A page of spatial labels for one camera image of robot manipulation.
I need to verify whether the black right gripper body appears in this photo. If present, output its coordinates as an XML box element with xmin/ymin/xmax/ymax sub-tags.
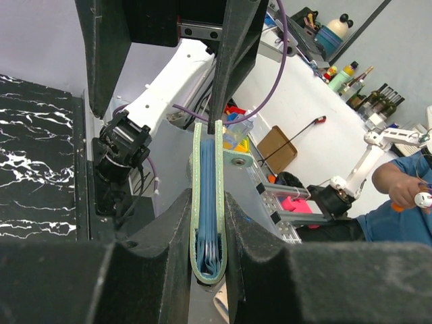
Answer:
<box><xmin>122</xmin><ymin>0</ymin><xmax>227</xmax><ymax>47</ymax></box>

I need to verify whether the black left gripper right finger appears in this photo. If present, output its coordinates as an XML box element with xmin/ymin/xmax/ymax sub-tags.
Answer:
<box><xmin>225</xmin><ymin>194</ymin><xmax>431</xmax><ymax>323</ymax></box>

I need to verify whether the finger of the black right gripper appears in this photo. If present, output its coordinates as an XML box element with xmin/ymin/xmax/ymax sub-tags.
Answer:
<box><xmin>75</xmin><ymin>0</ymin><xmax>132</xmax><ymax>118</ymax></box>
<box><xmin>207</xmin><ymin>1</ymin><xmax>268</xmax><ymax>134</ymax></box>

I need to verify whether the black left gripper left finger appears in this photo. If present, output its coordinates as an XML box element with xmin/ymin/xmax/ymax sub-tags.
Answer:
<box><xmin>1</xmin><ymin>189</ymin><xmax>192</xmax><ymax>323</ymax></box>

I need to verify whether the mint green card holder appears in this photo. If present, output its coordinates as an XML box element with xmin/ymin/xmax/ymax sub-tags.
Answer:
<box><xmin>188</xmin><ymin>120</ymin><xmax>254</xmax><ymax>286</ymax></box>

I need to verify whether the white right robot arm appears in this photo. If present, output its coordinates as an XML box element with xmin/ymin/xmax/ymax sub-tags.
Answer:
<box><xmin>76</xmin><ymin>1</ymin><xmax>267</xmax><ymax>218</ymax></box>

